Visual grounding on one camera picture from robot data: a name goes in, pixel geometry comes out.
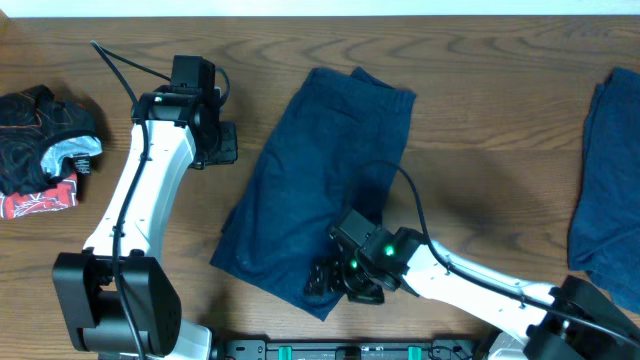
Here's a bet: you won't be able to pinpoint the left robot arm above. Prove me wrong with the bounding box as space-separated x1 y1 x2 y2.
52 85 237 359

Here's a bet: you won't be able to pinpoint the navy blue garment pile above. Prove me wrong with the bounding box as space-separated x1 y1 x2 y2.
568 68 639 313

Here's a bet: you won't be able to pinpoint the red patterned folded garment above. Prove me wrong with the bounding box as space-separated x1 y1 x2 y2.
1 172 78 220

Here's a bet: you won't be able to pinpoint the black patterned folded garment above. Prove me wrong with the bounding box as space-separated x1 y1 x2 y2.
1 85 102 195

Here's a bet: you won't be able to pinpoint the navy blue shorts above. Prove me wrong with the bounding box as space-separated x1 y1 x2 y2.
210 67 416 320

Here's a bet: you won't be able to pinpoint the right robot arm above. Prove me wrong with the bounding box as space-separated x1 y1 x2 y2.
304 227 639 359

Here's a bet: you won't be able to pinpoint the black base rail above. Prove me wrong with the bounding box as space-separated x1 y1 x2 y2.
209 339 489 360

